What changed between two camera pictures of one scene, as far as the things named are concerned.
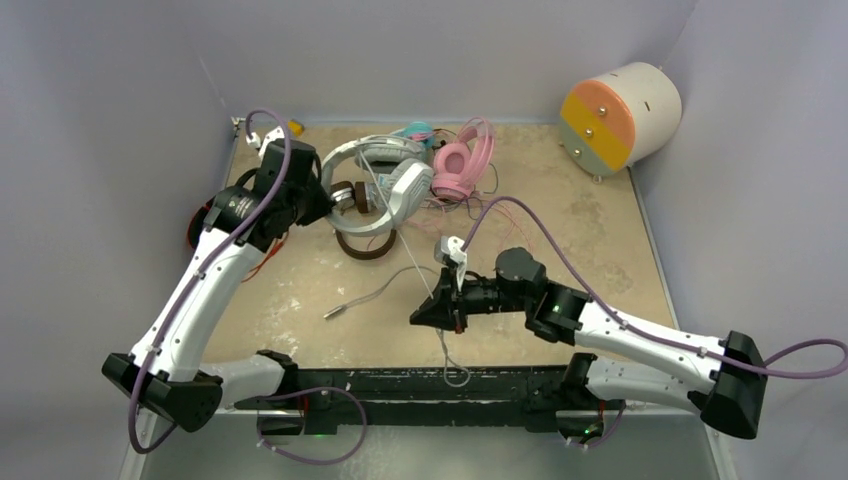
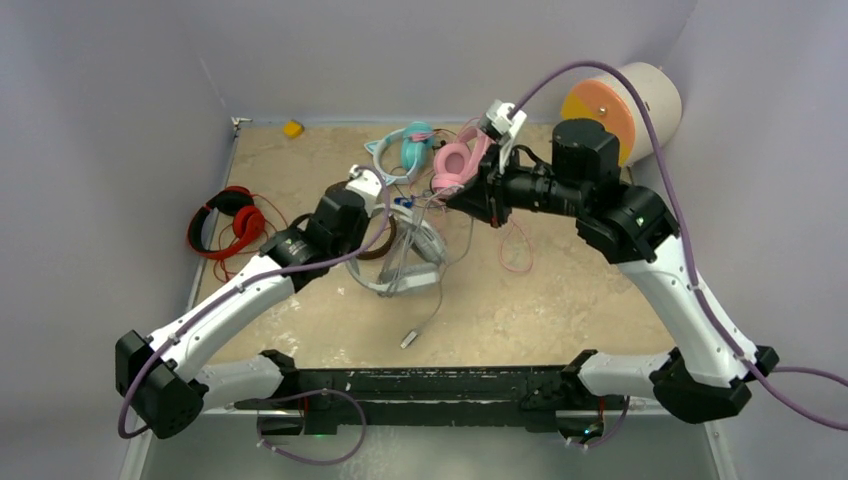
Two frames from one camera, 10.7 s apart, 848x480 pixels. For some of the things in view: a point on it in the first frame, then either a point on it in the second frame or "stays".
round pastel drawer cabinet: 621,119 stays
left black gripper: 320,206 → 362,225
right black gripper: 451,314 → 487,195
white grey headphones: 371,184 → 419,277
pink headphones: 459,165 stays
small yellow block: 296,128 stays
